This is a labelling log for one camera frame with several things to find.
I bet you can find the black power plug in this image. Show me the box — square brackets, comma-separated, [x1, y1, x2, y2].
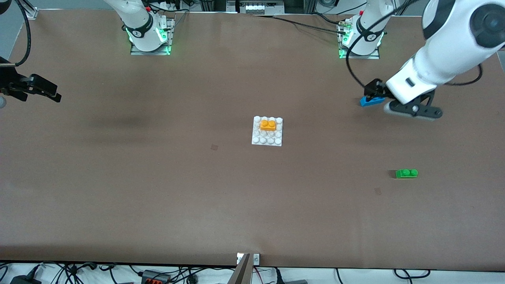
[274, 268, 308, 284]

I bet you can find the thin black table cable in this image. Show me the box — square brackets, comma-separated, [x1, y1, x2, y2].
[311, 12, 348, 26]

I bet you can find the black power adapter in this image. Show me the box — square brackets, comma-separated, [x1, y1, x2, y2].
[10, 265, 42, 284]

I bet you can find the black orange connector box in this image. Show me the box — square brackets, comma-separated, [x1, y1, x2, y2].
[141, 270, 171, 284]

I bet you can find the white studded base plate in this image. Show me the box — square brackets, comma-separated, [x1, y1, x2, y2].
[251, 116, 284, 147]

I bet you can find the blue three-stud block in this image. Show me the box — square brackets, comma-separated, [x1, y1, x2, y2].
[359, 95, 385, 107]

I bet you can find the thick black table cable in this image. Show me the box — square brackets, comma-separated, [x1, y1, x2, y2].
[252, 14, 348, 34]

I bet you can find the black looped floor cable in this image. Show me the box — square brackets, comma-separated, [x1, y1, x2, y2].
[394, 269, 431, 279]

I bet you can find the white power strip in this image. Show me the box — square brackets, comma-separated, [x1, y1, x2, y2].
[239, 2, 284, 15]

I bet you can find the grey metal camera post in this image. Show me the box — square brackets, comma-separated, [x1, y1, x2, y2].
[228, 253, 252, 284]

